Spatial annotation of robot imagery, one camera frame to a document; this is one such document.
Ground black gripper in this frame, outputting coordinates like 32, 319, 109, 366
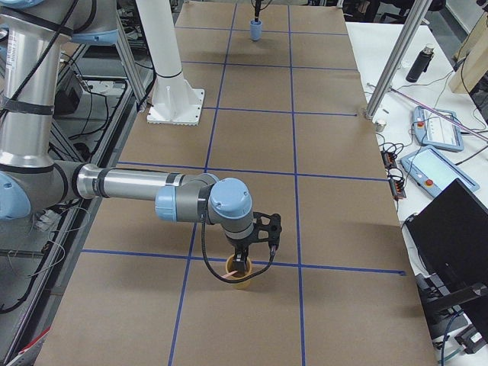
233, 239, 252, 272
253, 0, 262, 23

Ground yellow cup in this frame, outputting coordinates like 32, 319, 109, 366
225, 255, 252, 290

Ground pink chopstick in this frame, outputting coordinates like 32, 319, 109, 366
222, 271, 237, 278

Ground blue cup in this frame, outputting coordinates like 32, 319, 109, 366
249, 20, 262, 41

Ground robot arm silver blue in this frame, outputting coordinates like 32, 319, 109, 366
1, 1, 258, 283

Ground blue tape grid lines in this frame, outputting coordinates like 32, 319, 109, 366
83, 2, 409, 365

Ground small metal cylinder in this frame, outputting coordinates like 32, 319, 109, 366
374, 119, 387, 133

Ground black water bottle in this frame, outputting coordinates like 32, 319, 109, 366
406, 43, 435, 83

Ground black orange connector strip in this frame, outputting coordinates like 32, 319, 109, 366
380, 150, 406, 201

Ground teach pendant far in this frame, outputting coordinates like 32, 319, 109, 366
412, 106, 464, 152

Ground teach pendant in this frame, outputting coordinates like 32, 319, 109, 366
412, 106, 464, 152
400, 146, 480, 197

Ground black laptop monitor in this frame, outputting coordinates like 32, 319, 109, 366
406, 178, 487, 337

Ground teach pendant near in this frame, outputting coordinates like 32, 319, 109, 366
400, 146, 480, 197

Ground wooden board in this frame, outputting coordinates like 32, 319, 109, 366
449, 5, 487, 94

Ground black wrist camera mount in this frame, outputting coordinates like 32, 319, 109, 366
249, 211, 282, 263

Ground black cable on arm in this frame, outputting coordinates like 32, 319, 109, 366
201, 220, 276, 284

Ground white pedestal column base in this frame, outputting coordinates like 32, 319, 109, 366
136, 0, 205, 126

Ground aluminium frame post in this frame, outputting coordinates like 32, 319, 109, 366
364, 0, 432, 120

